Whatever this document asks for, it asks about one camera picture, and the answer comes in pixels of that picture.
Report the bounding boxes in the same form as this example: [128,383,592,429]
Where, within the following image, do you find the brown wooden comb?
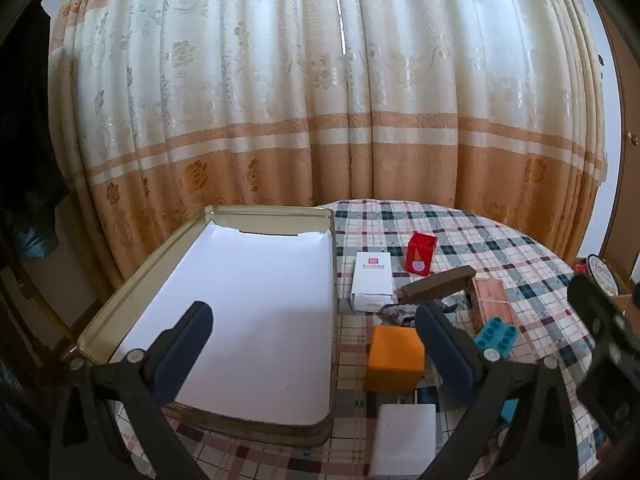
[397,265,477,306]

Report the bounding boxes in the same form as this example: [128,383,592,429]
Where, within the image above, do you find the dark hanging clothing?
[0,5,71,261]

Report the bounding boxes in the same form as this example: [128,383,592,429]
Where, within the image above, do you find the white box with red logo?
[350,251,396,312]

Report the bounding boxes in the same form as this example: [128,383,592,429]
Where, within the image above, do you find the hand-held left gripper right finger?
[415,301,586,480]

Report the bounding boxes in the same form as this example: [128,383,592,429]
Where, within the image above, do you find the orange cube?
[363,325,426,395]

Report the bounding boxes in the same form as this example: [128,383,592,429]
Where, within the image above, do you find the wooden chair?
[0,260,76,361]

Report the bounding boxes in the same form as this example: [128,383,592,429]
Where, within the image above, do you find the cream and orange floral curtain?
[47,0,608,291]

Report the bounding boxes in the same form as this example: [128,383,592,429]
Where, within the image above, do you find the copper brown box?
[467,276,516,336]

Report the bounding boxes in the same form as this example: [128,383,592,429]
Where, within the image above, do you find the gold metal tin tray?
[62,204,337,448]

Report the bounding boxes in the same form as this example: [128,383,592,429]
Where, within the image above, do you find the plain white box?
[370,402,438,478]

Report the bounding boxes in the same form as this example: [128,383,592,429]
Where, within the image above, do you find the teal cloth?
[15,229,57,257]

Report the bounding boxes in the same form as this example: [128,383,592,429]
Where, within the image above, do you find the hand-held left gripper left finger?
[47,301,216,480]

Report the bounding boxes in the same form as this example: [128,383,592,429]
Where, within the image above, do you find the grey stone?
[380,300,456,328]

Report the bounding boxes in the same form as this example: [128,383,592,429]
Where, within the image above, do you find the round printed tin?
[575,254,621,296]

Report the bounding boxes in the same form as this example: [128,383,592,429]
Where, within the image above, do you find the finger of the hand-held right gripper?
[567,272,640,353]
[577,350,632,442]

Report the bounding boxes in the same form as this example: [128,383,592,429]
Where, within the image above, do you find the teal studded building block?
[474,317,518,358]

